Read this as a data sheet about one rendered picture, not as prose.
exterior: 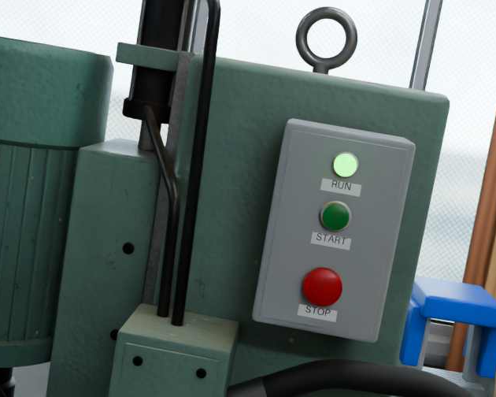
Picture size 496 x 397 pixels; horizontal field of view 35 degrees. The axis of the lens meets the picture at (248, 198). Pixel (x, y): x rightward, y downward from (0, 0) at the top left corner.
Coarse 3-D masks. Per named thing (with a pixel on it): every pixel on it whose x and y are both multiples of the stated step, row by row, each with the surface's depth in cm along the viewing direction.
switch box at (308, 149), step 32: (288, 128) 59; (320, 128) 59; (352, 128) 64; (288, 160) 59; (320, 160) 59; (384, 160) 58; (288, 192) 59; (320, 192) 59; (384, 192) 59; (288, 224) 60; (320, 224) 60; (352, 224) 59; (384, 224) 59; (288, 256) 60; (320, 256) 60; (352, 256) 60; (384, 256) 59; (288, 288) 60; (352, 288) 60; (384, 288) 60; (256, 320) 61; (288, 320) 61; (320, 320) 61; (352, 320) 60
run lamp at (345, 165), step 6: (336, 156) 58; (342, 156) 58; (348, 156) 58; (354, 156) 58; (336, 162) 58; (342, 162) 58; (348, 162) 58; (354, 162) 58; (336, 168) 58; (342, 168) 58; (348, 168) 58; (354, 168) 58; (336, 174) 59; (342, 174) 58; (348, 174) 58
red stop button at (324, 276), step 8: (312, 272) 59; (320, 272) 59; (328, 272) 59; (304, 280) 60; (312, 280) 59; (320, 280) 59; (328, 280) 59; (336, 280) 59; (304, 288) 60; (312, 288) 59; (320, 288) 59; (328, 288) 59; (336, 288) 59; (312, 296) 59; (320, 296) 59; (328, 296) 59; (336, 296) 59; (320, 304) 60; (328, 304) 60
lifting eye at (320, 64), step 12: (312, 12) 74; (324, 12) 73; (336, 12) 73; (300, 24) 74; (312, 24) 74; (348, 24) 73; (300, 36) 74; (348, 36) 74; (300, 48) 74; (348, 48) 74; (312, 60) 74; (324, 60) 74; (336, 60) 74; (348, 60) 74; (324, 72) 74
